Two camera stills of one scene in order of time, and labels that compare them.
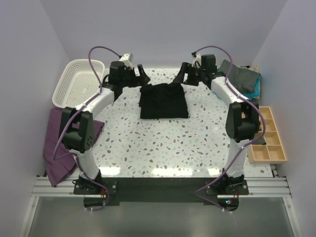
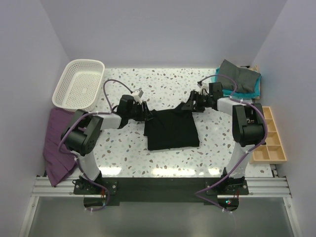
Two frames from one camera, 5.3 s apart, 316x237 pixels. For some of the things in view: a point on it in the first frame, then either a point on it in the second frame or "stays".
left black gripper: (142, 79) -> (141, 117)
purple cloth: (58, 170) stays
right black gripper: (185, 68) -> (194, 96)
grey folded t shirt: (245, 80) stays
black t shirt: (163, 101) -> (171, 129)
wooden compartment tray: (272, 152) stays
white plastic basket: (78, 83) stays
